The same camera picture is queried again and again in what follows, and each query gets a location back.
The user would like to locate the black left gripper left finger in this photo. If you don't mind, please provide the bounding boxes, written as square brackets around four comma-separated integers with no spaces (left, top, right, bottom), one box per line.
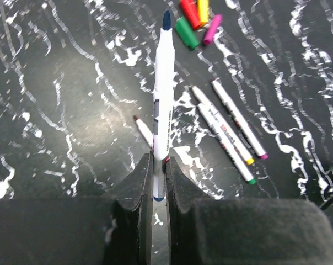
[0,153,153,264]

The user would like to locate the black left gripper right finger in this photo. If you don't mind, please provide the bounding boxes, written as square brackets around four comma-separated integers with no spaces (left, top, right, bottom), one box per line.
[166,158,333,264]

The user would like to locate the white pen with red end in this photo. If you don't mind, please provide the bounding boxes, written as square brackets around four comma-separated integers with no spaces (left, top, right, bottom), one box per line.
[133,115,153,149]

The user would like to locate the white pen with blue end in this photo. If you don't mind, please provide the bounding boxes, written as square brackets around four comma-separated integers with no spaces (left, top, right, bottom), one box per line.
[153,10,175,202]

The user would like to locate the red pen cap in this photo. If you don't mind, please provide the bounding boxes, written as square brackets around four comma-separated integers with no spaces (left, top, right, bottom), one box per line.
[180,0,201,30]

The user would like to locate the white pen with yellow end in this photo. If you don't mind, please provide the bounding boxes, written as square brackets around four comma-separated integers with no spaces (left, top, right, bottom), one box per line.
[192,86,255,165]

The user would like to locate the white pen with green end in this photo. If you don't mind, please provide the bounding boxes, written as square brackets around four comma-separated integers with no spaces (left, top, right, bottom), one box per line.
[197,103,256,185]

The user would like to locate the white pen with magenta end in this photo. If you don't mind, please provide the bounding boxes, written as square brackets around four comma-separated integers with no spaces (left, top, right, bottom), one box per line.
[211,79,268,160]

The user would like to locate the green pen cap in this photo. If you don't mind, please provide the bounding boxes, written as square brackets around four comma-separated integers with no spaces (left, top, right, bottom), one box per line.
[175,17,200,50]

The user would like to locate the yellow pen cap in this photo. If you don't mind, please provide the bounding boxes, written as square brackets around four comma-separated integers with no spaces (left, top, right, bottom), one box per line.
[197,0,209,26]

